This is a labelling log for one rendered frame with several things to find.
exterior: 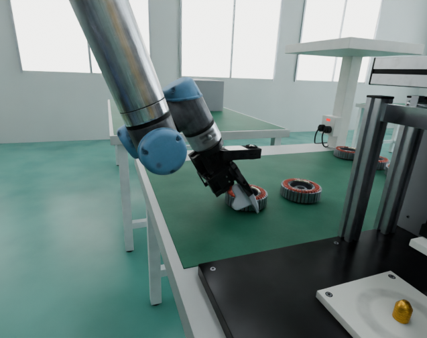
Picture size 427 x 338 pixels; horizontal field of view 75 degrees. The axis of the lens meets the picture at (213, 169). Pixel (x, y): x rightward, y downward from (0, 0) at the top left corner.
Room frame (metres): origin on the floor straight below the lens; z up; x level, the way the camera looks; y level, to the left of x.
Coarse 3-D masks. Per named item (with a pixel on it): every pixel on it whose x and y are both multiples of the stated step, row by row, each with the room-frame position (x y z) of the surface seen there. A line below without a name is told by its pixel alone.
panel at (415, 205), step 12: (420, 144) 0.56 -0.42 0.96; (420, 156) 0.55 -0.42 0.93; (420, 168) 0.55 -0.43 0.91; (420, 180) 0.54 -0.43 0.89; (408, 192) 0.56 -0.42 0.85; (420, 192) 0.54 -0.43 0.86; (408, 204) 0.55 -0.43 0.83; (420, 204) 0.53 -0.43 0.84; (408, 216) 0.54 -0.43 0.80; (420, 216) 0.52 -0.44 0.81; (408, 228) 0.54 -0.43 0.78
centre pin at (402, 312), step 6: (402, 300) 0.29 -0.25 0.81; (396, 306) 0.29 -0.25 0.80; (402, 306) 0.28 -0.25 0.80; (408, 306) 0.28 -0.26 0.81; (396, 312) 0.29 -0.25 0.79; (402, 312) 0.28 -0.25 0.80; (408, 312) 0.28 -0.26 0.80; (396, 318) 0.28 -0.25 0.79; (402, 318) 0.28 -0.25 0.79; (408, 318) 0.28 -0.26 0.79
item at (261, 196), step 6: (252, 186) 0.71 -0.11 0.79; (258, 186) 0.71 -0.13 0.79; (228, 192) 0.67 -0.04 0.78; (258, 192) 0.68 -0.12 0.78; (264, 192) 0.67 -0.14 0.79; (228, 198) 0.65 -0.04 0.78; (234, 198) 0.64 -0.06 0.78; (258, 198) 0.64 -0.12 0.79; (264, 198) 0.65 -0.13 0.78; (228, 204) 0.65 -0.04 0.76; (258, 204) 0.63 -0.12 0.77; (264, 204) 0.65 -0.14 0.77; (240, 210) 0.63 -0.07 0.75; (246, 210) 0.63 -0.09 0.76; (252, 210) 0.63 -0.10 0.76
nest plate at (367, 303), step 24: (336, 288) 0.34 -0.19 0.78; (360, 288) 0.34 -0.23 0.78; (384, 288) 0.34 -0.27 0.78; (408, 288) 0.34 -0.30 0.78; (336, 312) 0.30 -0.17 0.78; (360, 312) 0.30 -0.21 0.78; (384, 312) 0.30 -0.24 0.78; (360, 336) 0.26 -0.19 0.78; (384, 336) 0.26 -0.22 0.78; (408, 336) 0.26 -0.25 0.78
